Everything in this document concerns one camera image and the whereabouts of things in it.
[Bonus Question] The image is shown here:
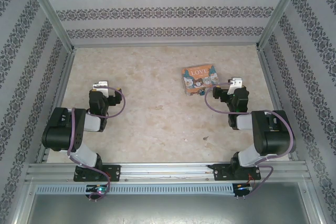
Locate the orange LOVE bear box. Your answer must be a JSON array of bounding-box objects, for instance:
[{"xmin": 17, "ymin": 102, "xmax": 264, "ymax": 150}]
[{"xmin": 181, "ymin": 63, "xmax": 220, "ymax": 97}]

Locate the left controller board green light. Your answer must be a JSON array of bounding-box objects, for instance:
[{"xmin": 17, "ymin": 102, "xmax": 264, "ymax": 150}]
[{"xmin": 85, "ymin": 184, "xmax": 110, "ymax": 194}]

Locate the right controller board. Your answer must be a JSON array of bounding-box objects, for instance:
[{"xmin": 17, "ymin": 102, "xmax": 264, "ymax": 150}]
[{"xmin": 234, "ymin": 183, "xmax": 253, "ymax": 191}]

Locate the grey metal shelf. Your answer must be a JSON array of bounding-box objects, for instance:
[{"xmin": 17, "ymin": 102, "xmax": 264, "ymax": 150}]
[{"xmin": 15, "ymin": 182, "xmax": 323, "ymax": 224}]

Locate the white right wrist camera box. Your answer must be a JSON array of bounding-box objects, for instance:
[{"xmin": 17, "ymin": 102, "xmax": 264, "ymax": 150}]
[{"xmin": 227, "ymin": 76, "xmax": 244, "ymax": 95}]

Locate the aluminium side rail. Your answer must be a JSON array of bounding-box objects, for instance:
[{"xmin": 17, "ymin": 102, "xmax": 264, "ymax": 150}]
[
  {"xmin": 256, "ymin": 45, "xmax": 299, "ymax": 161},
  {"xmin": 36, "ymin": 48, "xmax": 77, "ymax": 163}
]

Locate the aluminium wall-foot rail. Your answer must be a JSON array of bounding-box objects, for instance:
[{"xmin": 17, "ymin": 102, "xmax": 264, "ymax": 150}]
[{"xmin": 72, "ymin": 41, "xmax": 260, "ymax": 49}]

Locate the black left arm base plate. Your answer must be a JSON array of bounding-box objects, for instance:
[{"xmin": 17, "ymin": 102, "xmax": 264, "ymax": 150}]
[{"xmin": 73, "ymin": 164, "xmax": 122, "ymax": 183}]

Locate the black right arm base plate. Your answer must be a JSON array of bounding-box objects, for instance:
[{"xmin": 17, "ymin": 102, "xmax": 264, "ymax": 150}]
[{"xmin": 211, "ymin": 163, "xmax": 262, "ymax": 182}]

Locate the aluminium mounting rail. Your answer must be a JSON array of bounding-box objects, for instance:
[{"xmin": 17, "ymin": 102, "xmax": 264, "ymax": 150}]
[{"xmin": 26, "ymin": 162, "xmax": 312, "ymax": 183}]

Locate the aluminium frame post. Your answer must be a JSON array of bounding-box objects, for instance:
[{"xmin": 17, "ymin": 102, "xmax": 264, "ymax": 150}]
[
  {"xmin": 22, "ymin": 0, "xmax": 74, "ymax": 51},
  {"xmin": 257, "ymin": 0, "xmax": 308, "ymax": 50}
]

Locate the grey slotted cable duct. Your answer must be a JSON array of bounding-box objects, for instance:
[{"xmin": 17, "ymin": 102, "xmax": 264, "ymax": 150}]
[{"xmin": 35, "ymin": 184, "xmax": 236, "ymax": 196}]

